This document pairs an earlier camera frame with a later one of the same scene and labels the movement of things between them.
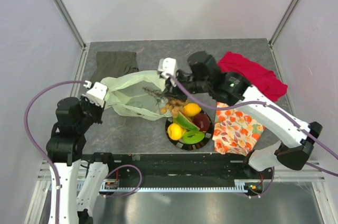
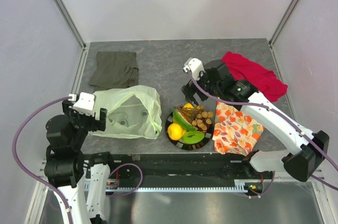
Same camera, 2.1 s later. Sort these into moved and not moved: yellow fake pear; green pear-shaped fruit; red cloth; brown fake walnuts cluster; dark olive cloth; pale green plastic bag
Moved: brown fake walnuts cluster; pale green plastic bag
Not moved: red cloth; green pear-shaped fruit; dark olive cloth; yellow fake pear
